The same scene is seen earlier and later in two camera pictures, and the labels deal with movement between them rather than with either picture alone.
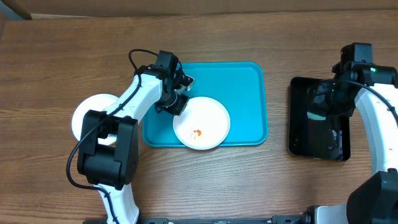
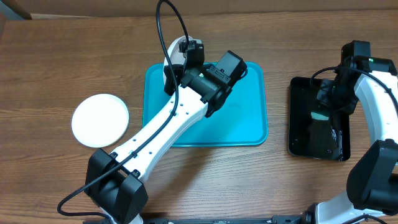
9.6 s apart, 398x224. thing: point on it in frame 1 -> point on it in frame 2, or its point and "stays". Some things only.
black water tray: [311, 137] stays
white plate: [203, 124] -> [174, 56]
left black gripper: [177, 109] -> [170, 89]
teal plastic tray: [242, 89] stays
